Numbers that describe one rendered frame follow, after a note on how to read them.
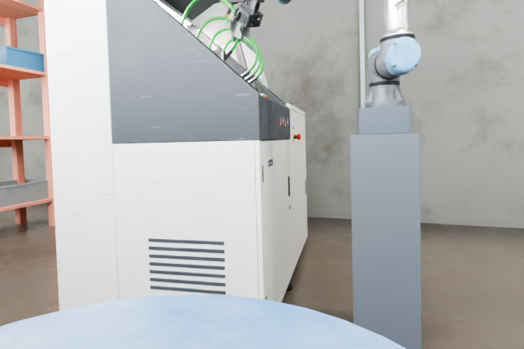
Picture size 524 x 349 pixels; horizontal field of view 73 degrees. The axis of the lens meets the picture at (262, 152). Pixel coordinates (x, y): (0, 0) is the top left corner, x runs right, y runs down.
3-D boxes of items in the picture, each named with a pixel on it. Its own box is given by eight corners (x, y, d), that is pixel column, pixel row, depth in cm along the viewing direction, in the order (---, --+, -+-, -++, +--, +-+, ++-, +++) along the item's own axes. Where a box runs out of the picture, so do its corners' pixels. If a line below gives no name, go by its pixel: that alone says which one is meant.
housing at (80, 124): (120, 346, 139) (103, -46, 133) (59, 339, 146) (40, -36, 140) (232, 242, 275) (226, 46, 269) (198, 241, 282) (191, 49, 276)
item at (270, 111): (262, 139, 126) (260, 94, 126) (249, 140, 127) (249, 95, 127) (289, 139, 187) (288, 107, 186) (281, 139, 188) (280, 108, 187)
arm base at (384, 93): (405, 108, 145) (404, 84, 144) (405, 106, 131) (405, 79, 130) (366, 111, 150) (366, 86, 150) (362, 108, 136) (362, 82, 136)
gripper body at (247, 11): (244, 29, 134) (253, -2, 126) (231, 18, 138) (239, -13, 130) (259, 28, 139) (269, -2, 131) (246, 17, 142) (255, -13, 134)
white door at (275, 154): (267, 332, 127) (263, 141, 125) (261, 331, 128) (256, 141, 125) (294, 267, 190) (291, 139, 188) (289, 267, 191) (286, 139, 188)
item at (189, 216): (265, 364, 125) (259, 139, 122) (120, 347, 139) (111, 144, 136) (294, 283, 194) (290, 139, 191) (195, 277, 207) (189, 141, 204)
